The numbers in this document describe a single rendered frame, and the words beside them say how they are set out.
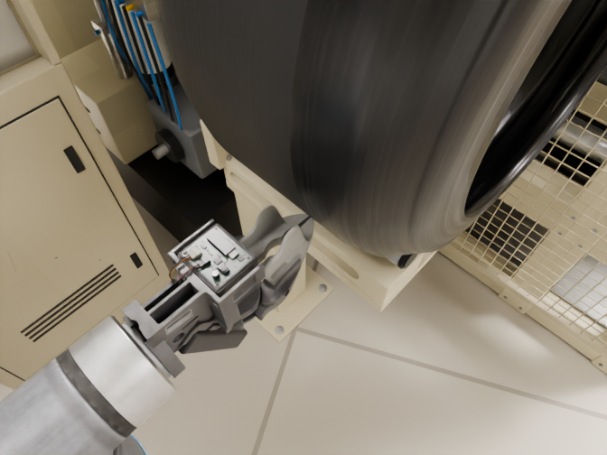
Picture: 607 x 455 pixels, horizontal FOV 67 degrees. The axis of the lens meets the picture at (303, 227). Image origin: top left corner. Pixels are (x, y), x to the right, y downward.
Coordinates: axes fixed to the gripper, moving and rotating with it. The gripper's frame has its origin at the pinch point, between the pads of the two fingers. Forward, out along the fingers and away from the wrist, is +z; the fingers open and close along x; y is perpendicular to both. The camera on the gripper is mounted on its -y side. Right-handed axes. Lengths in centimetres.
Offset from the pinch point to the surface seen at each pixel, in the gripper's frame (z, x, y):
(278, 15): -2.1, 0.1, 25.8
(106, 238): -10, 64, -61
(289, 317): 20, 25, -101
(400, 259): 10.6, -7.8, -11.1
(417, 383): 32, -18, -102
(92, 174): -4, 64, -39
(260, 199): 8.6, 18.3, -19.9
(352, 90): -2.3, -6.3, 23.9
